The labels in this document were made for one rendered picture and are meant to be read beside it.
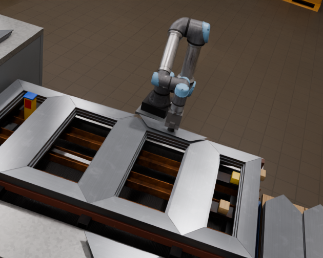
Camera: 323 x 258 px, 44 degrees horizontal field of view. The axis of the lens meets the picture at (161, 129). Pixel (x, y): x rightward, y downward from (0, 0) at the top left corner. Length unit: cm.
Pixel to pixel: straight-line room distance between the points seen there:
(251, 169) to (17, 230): 126
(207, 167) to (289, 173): 177
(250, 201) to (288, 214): 20
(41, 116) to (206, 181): 98
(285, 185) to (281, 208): 155
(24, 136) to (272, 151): 257
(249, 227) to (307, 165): 217
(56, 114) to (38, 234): 75
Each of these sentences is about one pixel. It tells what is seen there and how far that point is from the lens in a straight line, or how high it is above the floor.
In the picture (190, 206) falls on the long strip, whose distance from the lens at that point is 195.
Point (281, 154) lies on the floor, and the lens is 404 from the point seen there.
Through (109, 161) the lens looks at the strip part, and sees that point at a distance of 206.
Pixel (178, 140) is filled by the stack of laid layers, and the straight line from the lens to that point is 230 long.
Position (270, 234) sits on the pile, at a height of 85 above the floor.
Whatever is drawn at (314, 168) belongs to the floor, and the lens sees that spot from 408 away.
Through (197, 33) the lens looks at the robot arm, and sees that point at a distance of 243.
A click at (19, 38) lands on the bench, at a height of 105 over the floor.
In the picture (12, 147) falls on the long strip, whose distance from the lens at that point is 211.
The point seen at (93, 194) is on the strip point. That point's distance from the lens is 189.
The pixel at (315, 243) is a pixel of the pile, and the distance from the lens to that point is 211.
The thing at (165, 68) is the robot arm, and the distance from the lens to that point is 228.
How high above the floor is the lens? 227
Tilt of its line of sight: 37 degrees down
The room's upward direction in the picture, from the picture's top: 15 degrees clockwise
